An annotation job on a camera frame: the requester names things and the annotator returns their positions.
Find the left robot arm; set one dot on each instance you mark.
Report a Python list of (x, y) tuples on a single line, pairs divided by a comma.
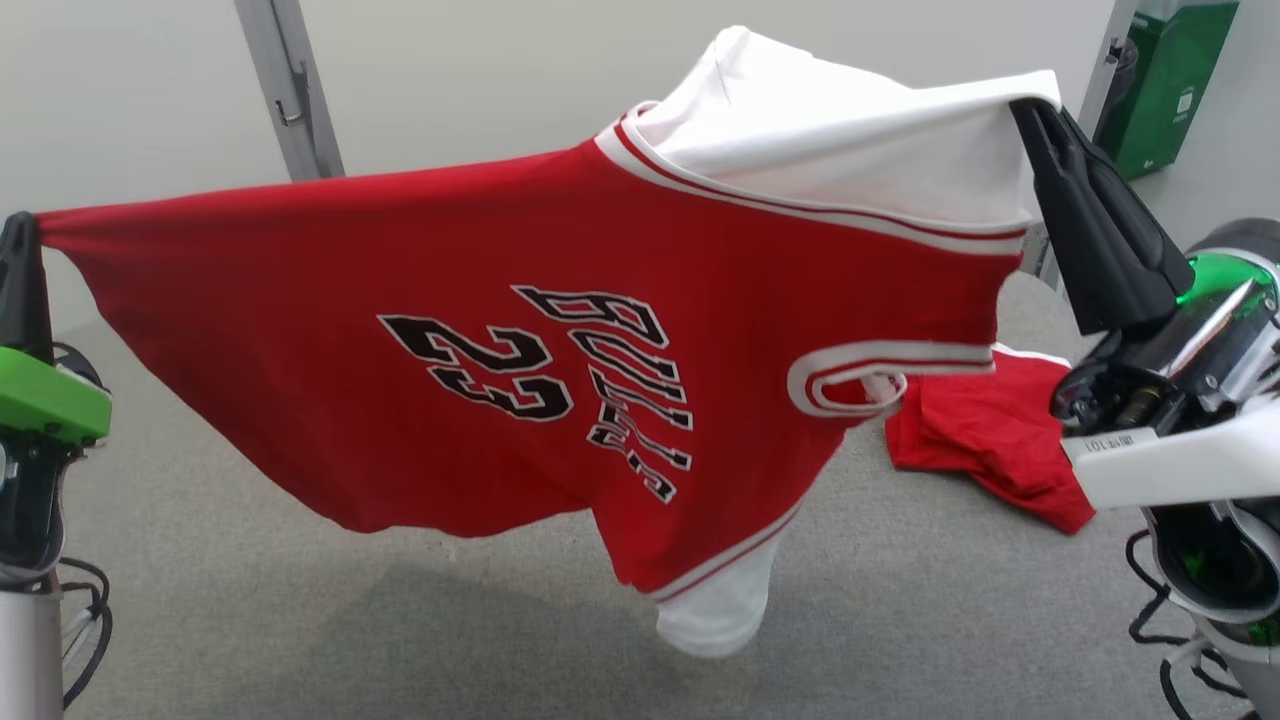
[(30, 660)]

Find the grey metal partition post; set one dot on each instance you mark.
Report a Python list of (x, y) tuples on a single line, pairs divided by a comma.
[(312, 150)]

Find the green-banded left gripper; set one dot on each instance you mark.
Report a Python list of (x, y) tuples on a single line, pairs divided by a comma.
[(40, 400)]

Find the red white basketball shorts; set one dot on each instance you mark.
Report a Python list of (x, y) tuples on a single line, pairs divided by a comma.
[(990, 440)]

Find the grey fabric sofa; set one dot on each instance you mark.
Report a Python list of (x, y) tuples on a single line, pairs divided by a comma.
[(400, 620)]

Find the red white-sleeved basketball jersey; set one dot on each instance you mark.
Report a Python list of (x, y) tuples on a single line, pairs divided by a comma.
[(300, 300)]

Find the green box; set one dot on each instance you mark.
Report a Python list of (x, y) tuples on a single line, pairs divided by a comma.
[(1170, 90)]

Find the small metal post latch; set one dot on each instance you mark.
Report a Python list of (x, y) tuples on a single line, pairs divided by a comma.
[(292, 105)]

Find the metal hinge bracket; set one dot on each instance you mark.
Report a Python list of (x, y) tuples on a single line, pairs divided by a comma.
[(1111, 52)]

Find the light grey partition edge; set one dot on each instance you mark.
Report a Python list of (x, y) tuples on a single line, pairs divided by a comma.
[(1118, 25)]

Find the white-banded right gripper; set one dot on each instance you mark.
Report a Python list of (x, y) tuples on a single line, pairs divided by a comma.
[(1200, 450)]

